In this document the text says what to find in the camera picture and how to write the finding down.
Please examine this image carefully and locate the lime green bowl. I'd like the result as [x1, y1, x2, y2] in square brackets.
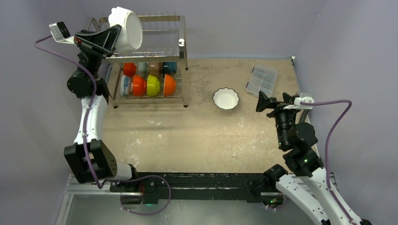
[146, 75, 160, 97]

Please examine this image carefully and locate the brown speckled bowl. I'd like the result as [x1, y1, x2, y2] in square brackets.
[148, 62, 162, 78]

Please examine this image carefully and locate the pale green bowl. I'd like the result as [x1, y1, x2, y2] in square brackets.
[137, 62, 149, 79]

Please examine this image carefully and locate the clear plastic organizer box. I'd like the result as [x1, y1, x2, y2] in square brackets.
[246, 65, 278, 97]

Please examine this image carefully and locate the front red-orange bowl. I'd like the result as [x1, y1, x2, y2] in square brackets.
[132, 75, 147, 97]

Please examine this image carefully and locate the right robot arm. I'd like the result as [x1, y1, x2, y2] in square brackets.
[256, 91, 371, 225]

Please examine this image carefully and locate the white fluted bowl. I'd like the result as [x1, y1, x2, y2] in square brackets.
[108, 7, 143, 53]
[212, 87, 240, 112]

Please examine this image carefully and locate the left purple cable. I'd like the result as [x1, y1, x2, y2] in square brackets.
[34, 35, 108, 189]

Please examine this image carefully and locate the teal blue bowl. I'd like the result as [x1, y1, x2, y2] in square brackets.
[161, 62, 177, 77]

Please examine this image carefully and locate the red-orange bowl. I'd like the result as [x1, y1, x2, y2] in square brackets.
[132, 75, 147, 97]
[122, 62, 137, 78]

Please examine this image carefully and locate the rear red-orange bowl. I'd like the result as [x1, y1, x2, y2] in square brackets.
[122, 62, 137, 78]

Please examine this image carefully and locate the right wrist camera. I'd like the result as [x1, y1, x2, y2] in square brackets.
[283, 93, 314, 110]

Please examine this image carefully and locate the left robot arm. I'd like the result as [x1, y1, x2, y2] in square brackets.
[64, 24, 140, 192]

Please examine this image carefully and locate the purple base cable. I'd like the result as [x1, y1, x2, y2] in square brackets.
[119, 174, 173, 217]

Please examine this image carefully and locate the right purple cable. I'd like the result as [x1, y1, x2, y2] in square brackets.
[300, 99, 357, 225]

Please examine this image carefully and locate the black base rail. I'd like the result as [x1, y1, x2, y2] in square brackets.
[110, 172, 282, 204]

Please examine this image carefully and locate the white blue floral bowl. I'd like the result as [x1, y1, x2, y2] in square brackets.
[120, 74, 132, 97]

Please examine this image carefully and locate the aluminium frame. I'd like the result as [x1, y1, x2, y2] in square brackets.
[55, 172, 348, 225]

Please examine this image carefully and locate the front orange bowl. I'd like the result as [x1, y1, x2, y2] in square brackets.
[163, 74, 176, 97]

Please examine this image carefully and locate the metal two-tier dish rack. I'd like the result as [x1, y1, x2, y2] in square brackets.
[103, 15, 189, 108]

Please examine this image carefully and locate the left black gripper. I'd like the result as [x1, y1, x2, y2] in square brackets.
[73, 25, 122, 79]

